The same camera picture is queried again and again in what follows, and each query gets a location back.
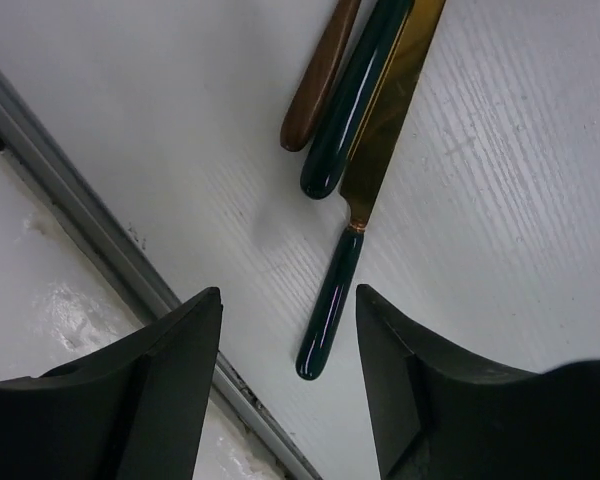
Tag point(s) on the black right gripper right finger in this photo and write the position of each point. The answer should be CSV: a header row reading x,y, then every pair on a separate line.
x,y
439,411

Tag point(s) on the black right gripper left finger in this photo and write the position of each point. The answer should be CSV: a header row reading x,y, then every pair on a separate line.
x,y
132,410

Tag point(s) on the brown wooden fork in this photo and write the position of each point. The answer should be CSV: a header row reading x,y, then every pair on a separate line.
x,y
310,97

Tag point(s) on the gold knife black handle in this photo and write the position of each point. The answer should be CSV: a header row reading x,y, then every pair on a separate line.
x,y
367,162

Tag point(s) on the gold fork black handle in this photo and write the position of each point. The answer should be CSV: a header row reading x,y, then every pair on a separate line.
x,y
336,131

